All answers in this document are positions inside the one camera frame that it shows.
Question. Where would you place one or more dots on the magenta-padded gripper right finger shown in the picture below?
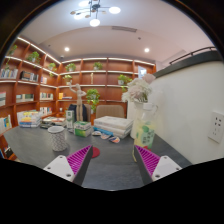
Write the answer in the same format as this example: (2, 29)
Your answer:
(165, 165)

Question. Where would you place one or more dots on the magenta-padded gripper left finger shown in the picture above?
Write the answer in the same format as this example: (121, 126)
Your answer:
(60, 165)

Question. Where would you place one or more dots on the white mug, grey triangle pattern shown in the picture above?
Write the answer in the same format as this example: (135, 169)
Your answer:
(58, 138)

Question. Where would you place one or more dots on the green and white tissue box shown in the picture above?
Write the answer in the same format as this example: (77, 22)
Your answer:
(82, 129)

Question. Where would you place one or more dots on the dark magazine stack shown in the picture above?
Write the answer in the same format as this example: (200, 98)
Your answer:
(53, 122)

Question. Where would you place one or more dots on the small green and white carton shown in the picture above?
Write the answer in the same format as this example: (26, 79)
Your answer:
(69, 120)

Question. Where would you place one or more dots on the colourful book stack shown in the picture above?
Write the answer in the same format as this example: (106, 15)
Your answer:
(29, 119)

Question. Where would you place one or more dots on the white jug vase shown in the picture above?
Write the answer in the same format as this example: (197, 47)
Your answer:
(132, 116)

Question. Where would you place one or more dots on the wooden artist mannequin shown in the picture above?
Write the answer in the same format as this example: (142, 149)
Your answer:
(79, 100)

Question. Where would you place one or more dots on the tan upholstered chair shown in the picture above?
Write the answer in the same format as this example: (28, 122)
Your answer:
(110, 111)

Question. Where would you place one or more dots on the pale pink flower bouquet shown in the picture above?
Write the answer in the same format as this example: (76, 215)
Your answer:
(137, 89)

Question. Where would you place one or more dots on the dark metal handrail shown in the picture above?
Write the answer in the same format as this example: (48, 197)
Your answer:
(193, 53)

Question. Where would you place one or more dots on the recessed ceiling spotlight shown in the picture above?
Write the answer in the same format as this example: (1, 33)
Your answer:
(146, 50)
(66, 49)

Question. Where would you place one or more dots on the ceiling air vent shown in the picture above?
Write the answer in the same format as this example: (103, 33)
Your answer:
(124, 29)

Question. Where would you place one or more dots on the branched ceiling lamp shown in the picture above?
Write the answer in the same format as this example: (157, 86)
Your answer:
(94, 13)

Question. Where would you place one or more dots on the white wall socket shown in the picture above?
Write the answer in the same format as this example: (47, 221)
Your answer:
(216, 126)

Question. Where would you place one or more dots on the wooden wall shelf unit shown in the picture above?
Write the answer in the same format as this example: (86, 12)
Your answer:
(30, 90)

